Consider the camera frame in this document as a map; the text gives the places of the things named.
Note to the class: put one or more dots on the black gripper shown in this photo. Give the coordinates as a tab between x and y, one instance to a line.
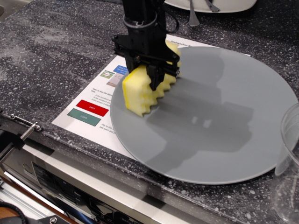
145	44

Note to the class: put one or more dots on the yellow sponge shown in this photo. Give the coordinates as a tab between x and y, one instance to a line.
138	95

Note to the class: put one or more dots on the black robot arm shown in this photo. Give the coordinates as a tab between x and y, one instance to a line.
143	10

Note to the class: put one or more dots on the grey round plate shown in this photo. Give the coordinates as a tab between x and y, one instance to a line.
256	86

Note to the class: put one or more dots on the white dish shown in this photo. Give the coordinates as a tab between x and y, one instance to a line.
226	6

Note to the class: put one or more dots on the metal clamp screw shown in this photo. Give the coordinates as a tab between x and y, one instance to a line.
35	126

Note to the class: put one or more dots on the stainless steel dishwasher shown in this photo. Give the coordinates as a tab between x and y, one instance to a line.
90	191

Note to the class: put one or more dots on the clear plastic cup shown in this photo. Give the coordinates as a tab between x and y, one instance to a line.
285	185

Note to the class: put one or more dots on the metal spoon handle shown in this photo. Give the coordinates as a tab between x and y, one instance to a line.
193	20

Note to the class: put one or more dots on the metal utensil handle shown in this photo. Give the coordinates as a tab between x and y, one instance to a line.
212	7

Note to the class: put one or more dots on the black clamp bracket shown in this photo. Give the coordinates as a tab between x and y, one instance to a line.
6	138

